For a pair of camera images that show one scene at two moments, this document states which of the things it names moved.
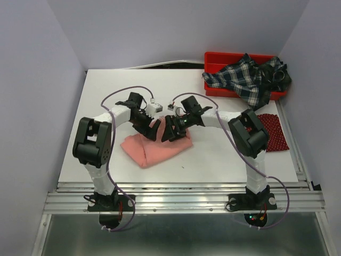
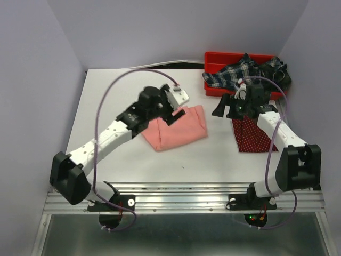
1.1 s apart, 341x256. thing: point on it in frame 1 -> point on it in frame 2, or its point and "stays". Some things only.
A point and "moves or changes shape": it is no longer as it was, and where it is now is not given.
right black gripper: [169, 133] -> [227, 100]
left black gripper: [150, 132] -> [163, 97]
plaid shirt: [256, 82] stays
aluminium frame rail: [293, 198] stays
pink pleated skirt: [146, 152] moves or changes shape
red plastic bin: [214, 61] stays
